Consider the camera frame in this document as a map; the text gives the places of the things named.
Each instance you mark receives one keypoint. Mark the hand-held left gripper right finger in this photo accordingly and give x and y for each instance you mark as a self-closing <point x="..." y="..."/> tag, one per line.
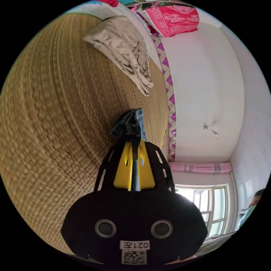
<point x="146" y="171"/>

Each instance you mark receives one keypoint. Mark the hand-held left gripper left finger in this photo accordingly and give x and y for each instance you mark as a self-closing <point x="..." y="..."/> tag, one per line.
<point x="122" y="169"/>

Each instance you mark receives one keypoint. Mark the blue jeans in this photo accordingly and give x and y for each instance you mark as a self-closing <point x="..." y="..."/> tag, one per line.
<point x="131" y="125"/>

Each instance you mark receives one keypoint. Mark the pink curtain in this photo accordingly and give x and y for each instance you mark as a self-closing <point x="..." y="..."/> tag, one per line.
<point x="199" y="167"/>

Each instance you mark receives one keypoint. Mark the window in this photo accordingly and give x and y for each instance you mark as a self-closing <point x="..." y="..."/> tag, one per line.
<point x="209" y="207"/>

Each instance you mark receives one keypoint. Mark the ceiling lamp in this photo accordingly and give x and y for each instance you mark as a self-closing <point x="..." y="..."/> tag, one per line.
<point x="210" y="130"/>

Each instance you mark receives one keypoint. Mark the bed with woven mat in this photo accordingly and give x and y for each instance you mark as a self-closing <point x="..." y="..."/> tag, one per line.
<point x="53" y="118"/>

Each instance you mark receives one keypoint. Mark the person's body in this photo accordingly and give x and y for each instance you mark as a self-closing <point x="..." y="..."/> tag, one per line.
<point x="250" y="209"/>

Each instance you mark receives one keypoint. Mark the beige garment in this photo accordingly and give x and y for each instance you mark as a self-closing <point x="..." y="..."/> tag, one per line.
<point x="125" y="48"/>

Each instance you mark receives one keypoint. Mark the pink patterned cloth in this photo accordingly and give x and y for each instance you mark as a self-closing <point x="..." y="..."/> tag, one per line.
<point x="171" y="18"/>

